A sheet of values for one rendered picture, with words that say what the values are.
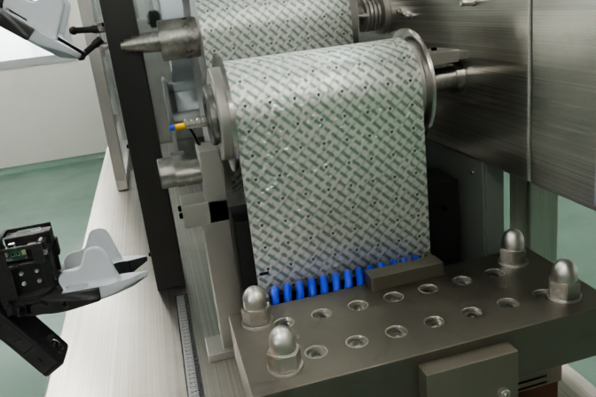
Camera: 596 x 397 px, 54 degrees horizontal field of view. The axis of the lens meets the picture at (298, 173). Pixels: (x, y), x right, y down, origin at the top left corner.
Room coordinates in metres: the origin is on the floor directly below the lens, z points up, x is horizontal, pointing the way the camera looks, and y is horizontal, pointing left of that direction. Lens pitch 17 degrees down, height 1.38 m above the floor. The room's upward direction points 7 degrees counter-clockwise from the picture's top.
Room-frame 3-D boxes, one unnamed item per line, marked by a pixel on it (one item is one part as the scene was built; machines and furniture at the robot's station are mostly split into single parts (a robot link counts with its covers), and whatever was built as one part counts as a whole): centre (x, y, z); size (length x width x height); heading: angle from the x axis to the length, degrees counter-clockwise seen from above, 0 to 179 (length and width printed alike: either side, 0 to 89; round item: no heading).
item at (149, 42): (0.94, 0.22, 1.34); 0.06 x 0.03 x 0.03; 103
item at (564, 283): (0.57, -0.28, 1.05); 0.04 x 0.04 x 0.04
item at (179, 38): (0.96, 0.16, 1.34); 0.06 x 0.06 x 0.06; 13
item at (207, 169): (0.74, 0.13, 1.05); 0.06 x 0.05 x 0.31; 103
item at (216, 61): (0.72, 0.08, 1.25); 0.15 x 0.01 x 0.15; 13
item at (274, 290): (0.66, -0.05, 1.03); 0.21 x 0.04 x 0.03; 103
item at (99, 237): (0.65, 0.24, 1.11); 0.09 x 0.03 x 0.06; 112
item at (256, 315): (0.59, 0.07, 1.05); 0.04 x 0.04 x 0.04
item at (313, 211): (0.69, -0.05, 1.11); 0.23 x 0.01 x 0.18; 103
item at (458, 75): (0.78, -0.20, 1.25); 0.07 x 0.04 x 0.04; 103
